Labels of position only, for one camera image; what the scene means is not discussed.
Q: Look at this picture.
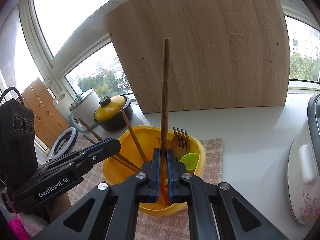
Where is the wooden chopstick red tip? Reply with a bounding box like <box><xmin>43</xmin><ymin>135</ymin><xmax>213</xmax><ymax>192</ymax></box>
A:
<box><xmin>120</xmin><ymin>107</ymin><xmax>148</xmax><ymax>163</ymax></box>

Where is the green plastic spoon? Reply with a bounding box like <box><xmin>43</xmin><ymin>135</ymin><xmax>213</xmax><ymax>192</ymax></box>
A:
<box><xmin>178</xmin><ymin>152</ymin><xmax>199</xmax><ymax>173</ymax></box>

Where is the silver metal fork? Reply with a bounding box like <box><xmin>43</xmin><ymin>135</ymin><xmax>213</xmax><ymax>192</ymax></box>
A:
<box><xmin>171</xmin><ymin>127</ymin><xmax>191</xmax><ymax>161</ymax></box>

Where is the pink sleeve left forearm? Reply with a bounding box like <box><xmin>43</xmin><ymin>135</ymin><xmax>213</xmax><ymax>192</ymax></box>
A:
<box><xmin>8</xmin><ymin>215</ymin><xmax>31</xmax><ymax>240</ymax></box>

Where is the left hand knit glove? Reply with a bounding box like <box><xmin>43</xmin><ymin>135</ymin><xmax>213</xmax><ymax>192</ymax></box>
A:
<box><xmin>18</xmin><ymin>193</ymin><xmax>72</xmax><ymax>238</ymax></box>

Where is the yellow plastic utensil container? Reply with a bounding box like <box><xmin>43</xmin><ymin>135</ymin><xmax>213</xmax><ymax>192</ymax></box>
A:
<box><xmin>102</xmin><ymin>125</ymin><xmax>207</xmax><ymax>217</ymax></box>

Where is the yellow lid black pot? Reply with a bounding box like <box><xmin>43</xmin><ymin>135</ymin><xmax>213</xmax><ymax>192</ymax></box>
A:
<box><xmin>94</xmin><ymin>95</ymin><xmax>133</xmax><ymax>132</ymax></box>

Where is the pink checkered table cloth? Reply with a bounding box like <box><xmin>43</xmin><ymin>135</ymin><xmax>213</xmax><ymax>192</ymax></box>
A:
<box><xmin>68</xmin><ymin>138</ymin><xmax>223</xmax><ymax>239</ymax></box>

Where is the white teal electric cooker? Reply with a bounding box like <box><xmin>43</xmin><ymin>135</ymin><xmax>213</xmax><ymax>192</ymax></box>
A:
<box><xmin>68</xmin><ymin>88</ymin><xmax>100</xmax><ymax>133</ymax></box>

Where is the white plastic cutting board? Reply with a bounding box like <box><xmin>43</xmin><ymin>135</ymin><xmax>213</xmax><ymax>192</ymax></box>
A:
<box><xmin>53</xmin><ymin>90</ymin><xmax>73</xmax><ymax>123</ymax></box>

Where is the slatted wooden board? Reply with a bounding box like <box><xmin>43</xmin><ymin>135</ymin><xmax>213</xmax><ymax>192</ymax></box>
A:
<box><xmin>22</xmin><ymin>78</ymin><xmax>70</xmax><ymax>148</ymax></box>

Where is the white floral rice cooker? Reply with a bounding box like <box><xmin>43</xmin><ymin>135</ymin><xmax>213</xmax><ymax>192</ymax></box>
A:
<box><xmin>287</xmin><ymin>94</ymin><xmax>319</xmax><ymax>227</ymax></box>

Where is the large wooden board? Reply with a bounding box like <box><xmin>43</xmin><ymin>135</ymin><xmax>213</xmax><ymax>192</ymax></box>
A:
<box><xmin>104</xmin><ymin>0</ymin><xmax>290</xmax><ymax>113</ymax></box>

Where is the white ring light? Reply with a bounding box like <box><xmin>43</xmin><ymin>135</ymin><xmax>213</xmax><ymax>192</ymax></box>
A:
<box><xmin>49</xmin><ymin>127</ymin><xmax>78</xmax><ymax>160</ymax></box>

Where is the black camera box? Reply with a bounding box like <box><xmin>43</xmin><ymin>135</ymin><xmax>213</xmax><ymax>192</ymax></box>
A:
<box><xmin>1</xmin><ymin>99</ymin><xmax>38</xmax><ymax>192</ymax></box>

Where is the black cable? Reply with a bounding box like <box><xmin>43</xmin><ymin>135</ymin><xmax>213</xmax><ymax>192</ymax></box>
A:
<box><xmin>0</xmin><ymin>86</ymin><xmax>26</xmax><ymax>106</ymax></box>

